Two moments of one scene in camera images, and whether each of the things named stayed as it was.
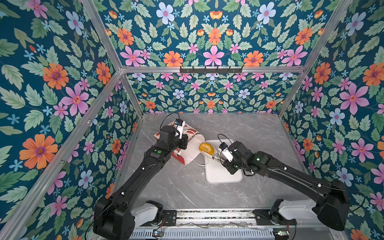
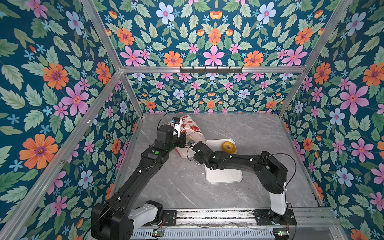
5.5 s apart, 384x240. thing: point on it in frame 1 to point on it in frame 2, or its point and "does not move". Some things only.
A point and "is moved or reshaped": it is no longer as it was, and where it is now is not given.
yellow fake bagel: x=206 y=147 is moved or reshaped
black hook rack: x=210 y=70 does not move
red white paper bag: x=192 y=150 is moved or reshaped
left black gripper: x=184 y=138 does not move
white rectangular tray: x=217 y=172 does not move
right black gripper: x=227 y=165 to x=197 y=157
